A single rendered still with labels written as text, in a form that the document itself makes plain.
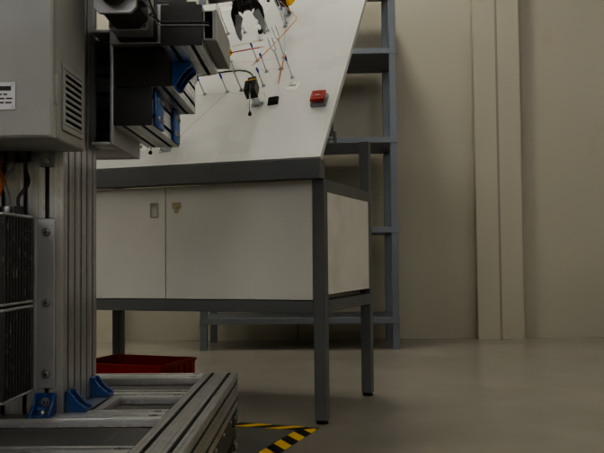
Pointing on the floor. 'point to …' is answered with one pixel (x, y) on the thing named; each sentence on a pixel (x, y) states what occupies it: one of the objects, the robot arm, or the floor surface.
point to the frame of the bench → (322, 306)
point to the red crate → (145, 364)
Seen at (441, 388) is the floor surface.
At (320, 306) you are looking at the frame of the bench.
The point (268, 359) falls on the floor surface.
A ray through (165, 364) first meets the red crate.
